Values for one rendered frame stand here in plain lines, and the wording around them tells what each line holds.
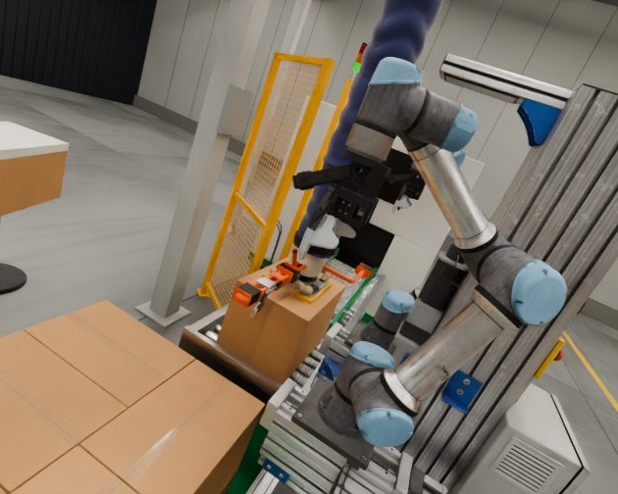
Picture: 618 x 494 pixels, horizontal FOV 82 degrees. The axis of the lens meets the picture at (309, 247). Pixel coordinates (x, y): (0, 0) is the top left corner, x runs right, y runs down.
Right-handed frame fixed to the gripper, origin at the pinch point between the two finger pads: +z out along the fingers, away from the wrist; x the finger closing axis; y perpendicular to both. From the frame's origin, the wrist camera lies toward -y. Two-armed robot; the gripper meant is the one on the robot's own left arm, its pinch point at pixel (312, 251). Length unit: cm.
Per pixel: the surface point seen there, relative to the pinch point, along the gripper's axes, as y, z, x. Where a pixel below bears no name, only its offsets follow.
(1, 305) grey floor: -196, 152, 66
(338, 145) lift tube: -35, -17, 98
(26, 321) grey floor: -174, 152, 68
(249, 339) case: -34, 82, 77
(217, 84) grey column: -136, -22, 136
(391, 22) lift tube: -33, -69, 97
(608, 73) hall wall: 198, -347, 956
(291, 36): -219, -101, 349
